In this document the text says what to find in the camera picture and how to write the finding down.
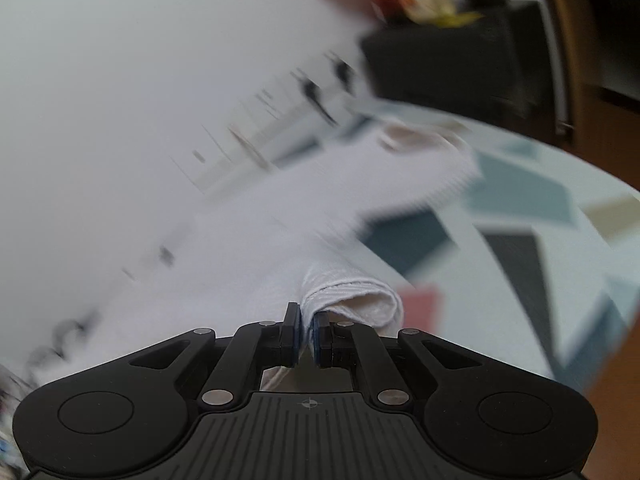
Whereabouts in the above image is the white ribbed shirt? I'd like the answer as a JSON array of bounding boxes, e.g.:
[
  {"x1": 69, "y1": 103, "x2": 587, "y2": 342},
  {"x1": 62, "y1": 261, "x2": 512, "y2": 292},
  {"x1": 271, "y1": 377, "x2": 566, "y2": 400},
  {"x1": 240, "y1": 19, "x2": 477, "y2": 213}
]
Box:
[{"x1": 190, "y1": 127, "x2": 483, "y2": 395}]

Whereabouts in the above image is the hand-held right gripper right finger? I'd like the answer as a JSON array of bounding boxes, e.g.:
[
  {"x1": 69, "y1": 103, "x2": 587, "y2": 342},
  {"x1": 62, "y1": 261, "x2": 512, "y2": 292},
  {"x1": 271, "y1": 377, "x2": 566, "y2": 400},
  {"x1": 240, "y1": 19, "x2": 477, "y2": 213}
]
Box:
[{"x1": 312, "y1": 311, "x2": 482, "y2": 414}]

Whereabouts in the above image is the geometric patterned tablecloth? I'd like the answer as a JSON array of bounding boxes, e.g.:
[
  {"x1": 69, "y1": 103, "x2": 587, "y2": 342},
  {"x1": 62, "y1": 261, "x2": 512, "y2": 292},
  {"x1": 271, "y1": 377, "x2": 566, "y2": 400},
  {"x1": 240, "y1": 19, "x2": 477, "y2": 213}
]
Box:
[{"x1": 320, "y1": 100, "x2": 640, "y2": 397}]

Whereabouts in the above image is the black box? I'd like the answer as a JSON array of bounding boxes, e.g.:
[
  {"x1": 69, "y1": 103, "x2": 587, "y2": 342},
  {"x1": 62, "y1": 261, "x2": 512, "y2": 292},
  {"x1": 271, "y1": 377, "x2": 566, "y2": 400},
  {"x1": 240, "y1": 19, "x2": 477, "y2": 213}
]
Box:
[{"x1": 360, "y1": 2, "x2": 559, "y2": 127}]

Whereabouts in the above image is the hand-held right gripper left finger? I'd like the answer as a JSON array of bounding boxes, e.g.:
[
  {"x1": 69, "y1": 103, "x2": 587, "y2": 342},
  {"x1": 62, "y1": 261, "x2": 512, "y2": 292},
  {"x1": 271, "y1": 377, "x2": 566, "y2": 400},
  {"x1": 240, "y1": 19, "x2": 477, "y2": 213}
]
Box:
[{"x1": 125, "y1": 301, "x2": 303, "y2": 414}]

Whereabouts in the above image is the wooden door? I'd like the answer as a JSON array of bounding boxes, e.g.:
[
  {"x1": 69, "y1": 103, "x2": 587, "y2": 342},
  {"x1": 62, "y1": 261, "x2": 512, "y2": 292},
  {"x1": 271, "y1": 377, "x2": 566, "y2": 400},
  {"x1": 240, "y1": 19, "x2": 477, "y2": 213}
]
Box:
[{"x1": 531, "y1": 0, "x2": 640, "y2": 163}]

